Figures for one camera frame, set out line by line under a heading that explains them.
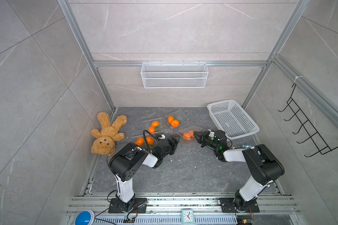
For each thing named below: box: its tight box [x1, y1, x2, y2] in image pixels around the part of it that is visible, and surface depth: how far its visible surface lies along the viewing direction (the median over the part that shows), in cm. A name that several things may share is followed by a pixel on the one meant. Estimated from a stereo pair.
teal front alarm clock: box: [181, 209, 195, 225], surface depth 70 cm
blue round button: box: [75, 209, 95, 225], surface depth 70 cm
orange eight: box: [145, 135, 155, 145], surface depth 95 cm
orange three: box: [170, 119, 180, 128], surface depth 105 cm
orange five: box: [151, 120, 161, 128], surface depth 106 cm
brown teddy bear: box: [90, 112, 128, 157], surface depth 97 cm
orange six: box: [148, 126, 155, 134], surface depth 102 cm
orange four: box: [167, 115, 174, 124], surface depth 109 cm
